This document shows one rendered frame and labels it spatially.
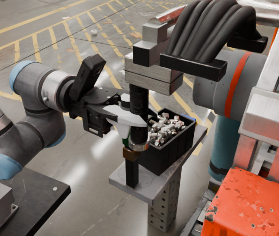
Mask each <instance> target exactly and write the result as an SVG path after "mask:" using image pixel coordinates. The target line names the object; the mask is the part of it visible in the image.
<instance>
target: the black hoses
mask: <svg viewBox="0 0 279 236"><path fill-rule="evenodd" d="M267 42H268V37H265V36H261V35H260V33H259V32H258V31H257V29H256V10H255V9H254V8H253V7H252V6H244V7H243V6H241V5H239V4H238V2H237V1H236V0H194V1H192V2H191V3H189V4H188V5H187V6H186V7H185V9H184V10H183V11H182V13H181V14H180V16H179V18H178V20H177V22H176V24H175V26H174V29H173V31H172V34H171V36H170V39H169V42H168V45H167V48H166V50H165V51H163V52H162V53H160V60H159V66H160V67H164V68H167V69H171V70H175V71H179V72H182V73H185V74H190V75H194V76H197V77H201V78H204V79H208V80H212V81H216V82H219V81H220V80H221V79H222V77H223V76H224V75H225V74H226V70H227V65H228V62H227V61H223V60H219V59H215V58H216V56H217V55H218V54H219V52H220V51H221V49H222V48H223V47H224V45H225V44H226V43H227V47H231V48H236V49H240V50H245V51H250V52H256V53H262V52H263V51H264V50H265V49H266V46H267Z"/></svg>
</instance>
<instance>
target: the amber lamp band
mask: <svg viewBox="0 0 279 236"><path fill-rule="evenodd" d="M140 155H141V151H134V150H130V149H128V148H125V146H123V157H124V158H125V159H127V160H130V161H132V162H134V161H135V160H136V159H137V158H138V157H139V156H140Z"/></svg>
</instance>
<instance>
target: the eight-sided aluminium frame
mask: <svg viewBox="0 0 279 236"><path fill-rule="evenodd" d="M278 84H279V29H278V31H277V34H276V37H275V39H274V41H273V44H272V47H271V49H270V52H269V54H268V57H267V59H266V62H265V65H264V67H263V70H262V72H261V75H260V77H259V80H258V82H257V85H256V86H255V87H253V88H252V90H251V93H250V96H249V99H248V102H247V105H246V108H245V111H244V114H243V117H242V121H241V124H240V127H239V130H238V133H239V134H240V137H239V141H238V145H237V148H236V152H235V157H234V160H233V164H232V166H236V167H238V168H241V169H244V170H246V171H250V168H251V164H252V161H253V158H254V155H255V151H256V148H257V145H258V142H259V141H262V142H263V144H262V146H261V147H260V149H259V151H258V154H257V156H256V158H255V160H254V163H253V167H252V169H251V173H254V174H256V175H259V172H260V170H264V171H266V172H268V173H269V174H268V177H267V179H269V180H271V181H274V182H276V183H279V91H277V90H276V89H277V87H278ZM270 145H273V146H276V147H278V150H277V151H273V150H270V149H269V147H270Z"/></svg>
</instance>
